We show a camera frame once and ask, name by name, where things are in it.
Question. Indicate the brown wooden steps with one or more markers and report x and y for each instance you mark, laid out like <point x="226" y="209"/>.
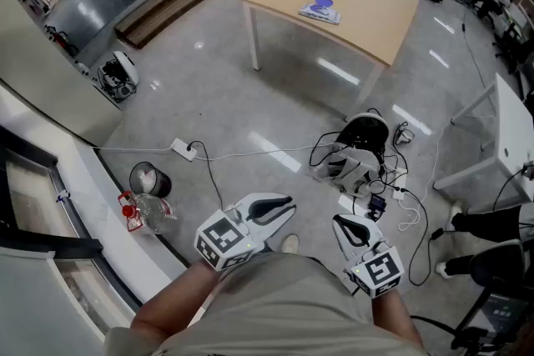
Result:
<point x="175" y="0"/>

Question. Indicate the black monitor screen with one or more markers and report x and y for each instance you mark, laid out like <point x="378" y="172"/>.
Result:
<point x="500" y="312"/>

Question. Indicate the white wet wipe pack purple lid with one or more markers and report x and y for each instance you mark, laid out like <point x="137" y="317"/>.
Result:
<point x="321" y="14"/>

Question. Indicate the person's beige shirt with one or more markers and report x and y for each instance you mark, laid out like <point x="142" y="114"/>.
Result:
<point x="283" y="304"/>

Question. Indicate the small black screen device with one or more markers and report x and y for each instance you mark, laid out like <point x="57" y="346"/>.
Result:
<point x="376" y="204"/>

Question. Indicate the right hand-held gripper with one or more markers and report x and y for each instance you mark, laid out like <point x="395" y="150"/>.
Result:
<point x="377" y="269"/>

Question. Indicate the black framed window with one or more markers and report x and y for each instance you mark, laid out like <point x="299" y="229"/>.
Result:
<point x="41" y="239"/>

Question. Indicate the clear plastic bottle red cap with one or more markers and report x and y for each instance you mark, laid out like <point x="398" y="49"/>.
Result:
<point x="156" y="212"/>

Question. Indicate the person's left forearm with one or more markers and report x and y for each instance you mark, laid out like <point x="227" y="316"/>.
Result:
<point x="175" y="296"/>

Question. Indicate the white desk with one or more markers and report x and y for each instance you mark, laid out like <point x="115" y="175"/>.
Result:
<point x="511" y="129"/>

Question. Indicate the small white black controller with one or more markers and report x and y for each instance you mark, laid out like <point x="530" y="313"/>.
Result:
<point x="404" y="136"/>

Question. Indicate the white power strip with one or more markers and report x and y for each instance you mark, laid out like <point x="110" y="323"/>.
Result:
<point x="399" y="187"/>
<point x="181" y="148"/>

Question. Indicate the black office chair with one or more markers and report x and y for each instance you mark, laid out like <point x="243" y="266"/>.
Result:
<point x="511" y="46"/>
<point x="500" y="262"/>

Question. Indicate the beige cabinet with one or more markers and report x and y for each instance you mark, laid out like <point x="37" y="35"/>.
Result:
<point x="50" y="66"/>

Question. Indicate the black mesh trash bin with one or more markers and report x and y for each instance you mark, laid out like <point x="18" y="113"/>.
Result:
<point x="144" y="179"/>

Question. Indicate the person's right forearm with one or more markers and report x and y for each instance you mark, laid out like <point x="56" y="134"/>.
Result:
<point x="394" y="317"/>

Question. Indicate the person's pale shoe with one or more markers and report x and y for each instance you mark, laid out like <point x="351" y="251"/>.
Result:
<point x="290" y="244"/>

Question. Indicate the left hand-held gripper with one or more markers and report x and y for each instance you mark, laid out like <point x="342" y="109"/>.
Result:
<point x="219" y="235"/>

